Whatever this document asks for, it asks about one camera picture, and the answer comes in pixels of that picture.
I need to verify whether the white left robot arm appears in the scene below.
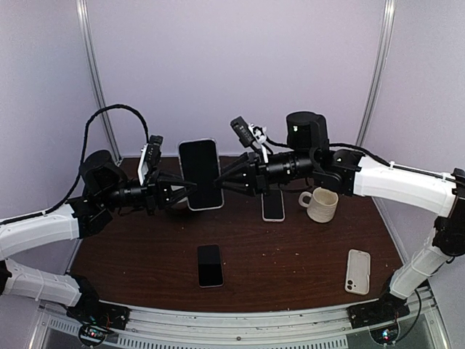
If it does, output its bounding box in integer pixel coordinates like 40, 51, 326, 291
1, 150, 196, 323

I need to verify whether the left circuit board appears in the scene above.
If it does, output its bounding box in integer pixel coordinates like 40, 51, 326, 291
78, 324, 108, 346

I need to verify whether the aluminium frame post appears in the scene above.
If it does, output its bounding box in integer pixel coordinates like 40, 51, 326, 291
76, 0, 123, 164
355, 0, 397, 147

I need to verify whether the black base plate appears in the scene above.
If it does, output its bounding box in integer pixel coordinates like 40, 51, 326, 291
347, 300, 410, 329
66, 302, 130, 330

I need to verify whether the white phone case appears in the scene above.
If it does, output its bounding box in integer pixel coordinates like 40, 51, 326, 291
344, 249, 371, 295

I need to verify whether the right circuit board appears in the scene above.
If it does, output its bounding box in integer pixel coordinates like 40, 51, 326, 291
370, 324, 400, 345

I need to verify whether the right aluminium frame post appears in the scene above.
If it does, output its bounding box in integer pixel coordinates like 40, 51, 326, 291
355, 0, 397, 147

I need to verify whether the left aluminium frame post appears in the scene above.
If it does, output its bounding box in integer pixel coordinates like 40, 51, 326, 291
76, 0, 123, 164

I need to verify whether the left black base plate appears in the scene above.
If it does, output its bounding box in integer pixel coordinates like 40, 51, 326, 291
66, 302, 130, 330

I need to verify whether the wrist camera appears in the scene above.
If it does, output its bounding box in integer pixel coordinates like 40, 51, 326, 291
137, 135, 163, 185
230, 116, 273, 164

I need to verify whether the cream ceramic mug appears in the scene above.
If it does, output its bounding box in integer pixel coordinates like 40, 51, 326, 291
298, 188, 339, 223

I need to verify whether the aluminium front rail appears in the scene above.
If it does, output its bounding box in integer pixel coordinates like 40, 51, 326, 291
26, 291, 451, 348

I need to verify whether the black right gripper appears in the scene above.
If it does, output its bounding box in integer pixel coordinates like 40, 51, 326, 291
214, 148, 316, 198

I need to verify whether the circuit board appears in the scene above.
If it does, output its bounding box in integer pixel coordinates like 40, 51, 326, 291
78, 324, 108, 346
370, 324, 400, 345

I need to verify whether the clear phone case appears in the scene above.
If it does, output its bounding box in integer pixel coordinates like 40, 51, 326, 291
177, 137, 225, 212

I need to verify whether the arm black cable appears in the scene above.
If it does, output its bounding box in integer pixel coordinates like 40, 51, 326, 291
0, 103, 152, 222
261, 137, 465, 182

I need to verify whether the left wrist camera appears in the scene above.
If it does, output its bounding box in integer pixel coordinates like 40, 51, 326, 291
137, 135, 163, 185

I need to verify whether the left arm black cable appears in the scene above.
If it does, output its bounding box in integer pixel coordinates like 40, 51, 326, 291
0, 103, 152, 222

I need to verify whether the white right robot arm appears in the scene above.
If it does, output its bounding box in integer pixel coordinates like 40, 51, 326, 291
214, 111, 464, 321

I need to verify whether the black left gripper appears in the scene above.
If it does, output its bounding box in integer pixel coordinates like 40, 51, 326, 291
98, 166, 198, 216

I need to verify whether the pink phone case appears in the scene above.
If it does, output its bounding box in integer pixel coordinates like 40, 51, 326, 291
262, 190, 286, 222

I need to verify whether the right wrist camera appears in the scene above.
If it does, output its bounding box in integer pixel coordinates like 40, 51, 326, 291
230, 116, 273, 164

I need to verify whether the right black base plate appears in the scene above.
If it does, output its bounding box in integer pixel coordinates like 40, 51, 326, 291
347, 300, 410, 329

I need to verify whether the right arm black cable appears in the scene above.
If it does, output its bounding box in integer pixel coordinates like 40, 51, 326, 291
261, 137, 465, 182

